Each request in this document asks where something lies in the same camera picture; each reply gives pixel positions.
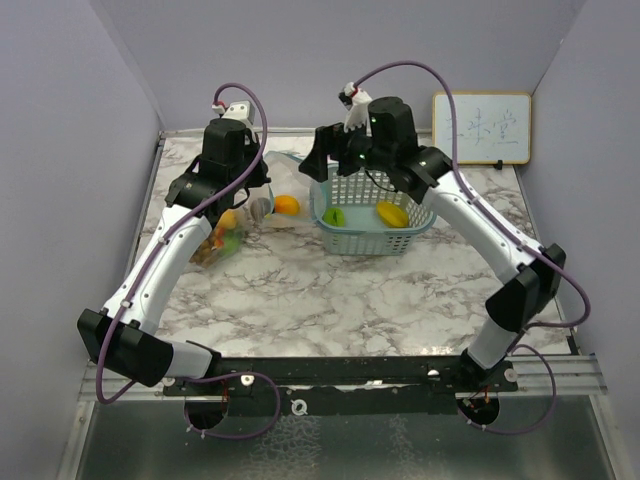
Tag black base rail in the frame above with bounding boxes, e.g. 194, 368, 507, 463
164, 356, 517, 417

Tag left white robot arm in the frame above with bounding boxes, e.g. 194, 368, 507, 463
77, 117, 268, 395

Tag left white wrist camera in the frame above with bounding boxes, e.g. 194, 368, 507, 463
212, 100, 256, 129

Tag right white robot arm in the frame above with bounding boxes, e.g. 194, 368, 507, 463
299, 96, 566, 391

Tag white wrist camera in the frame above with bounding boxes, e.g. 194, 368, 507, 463
339, 82, 372, 132
212, 100, 256, 129

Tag green leafy toy vegetable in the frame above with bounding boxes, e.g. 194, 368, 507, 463
322, 207, 346, 228

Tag teal plastic basket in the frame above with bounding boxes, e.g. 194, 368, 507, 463
311, 164, 436, 256

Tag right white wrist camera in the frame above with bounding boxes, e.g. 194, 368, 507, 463
339, 82, 372, 132

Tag small whiteboard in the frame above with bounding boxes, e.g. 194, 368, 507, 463
432, 91, 532, 165

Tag yellow toy fruit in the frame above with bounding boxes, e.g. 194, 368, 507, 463
376, 201, 409, 228

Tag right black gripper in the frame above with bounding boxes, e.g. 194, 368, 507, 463
300, 115, 392, 182

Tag orange zip clear bag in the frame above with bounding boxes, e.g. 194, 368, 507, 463
189, 209, 246, 268

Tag blue zip clear bag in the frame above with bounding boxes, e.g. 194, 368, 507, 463
247, 150, 315, 228

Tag large orange mango toy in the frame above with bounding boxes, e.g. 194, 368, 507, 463
273, 195, 301, 216

